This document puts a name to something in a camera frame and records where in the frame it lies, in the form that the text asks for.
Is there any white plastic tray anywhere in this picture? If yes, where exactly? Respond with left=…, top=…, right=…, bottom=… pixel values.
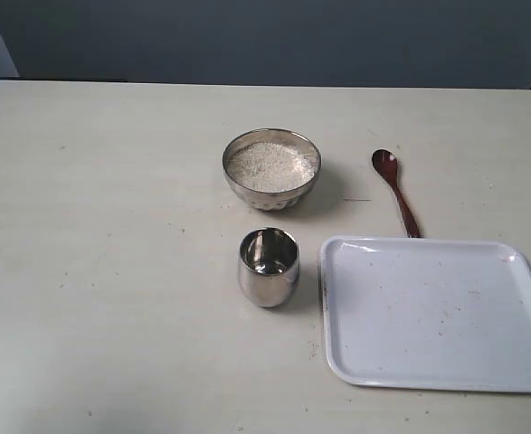
left=319, top=236, right=531, bottom=393

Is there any steel cup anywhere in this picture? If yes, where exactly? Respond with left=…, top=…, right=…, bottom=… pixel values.
left=237, top=227, right=300, bottom=308

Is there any dark red wooden spoon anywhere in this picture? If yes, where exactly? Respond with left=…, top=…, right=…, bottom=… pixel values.
left=372, top=149, right=422, bottom=238

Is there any steel bowl with rice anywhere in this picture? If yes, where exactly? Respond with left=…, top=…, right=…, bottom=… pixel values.
left=222, top=128, right=322, bottom=212

